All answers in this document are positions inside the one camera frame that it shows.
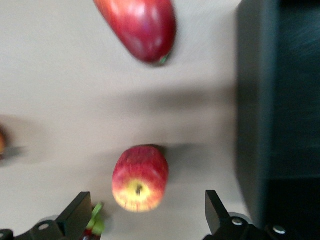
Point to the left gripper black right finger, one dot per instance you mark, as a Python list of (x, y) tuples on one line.
[(217, 217)]

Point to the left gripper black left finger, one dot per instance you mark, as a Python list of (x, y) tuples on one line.
[(72, 217)]

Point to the small red yellow apple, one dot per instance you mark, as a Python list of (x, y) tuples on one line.
[(140, 180)]

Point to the black rectangular plastic tray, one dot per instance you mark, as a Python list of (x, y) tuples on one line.
[(280, 100)]

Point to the dark purple mangosteen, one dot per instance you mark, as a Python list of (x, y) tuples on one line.
[(96, 225)]

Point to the red yellow mango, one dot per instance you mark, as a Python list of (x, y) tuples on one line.
[(142, 27)]

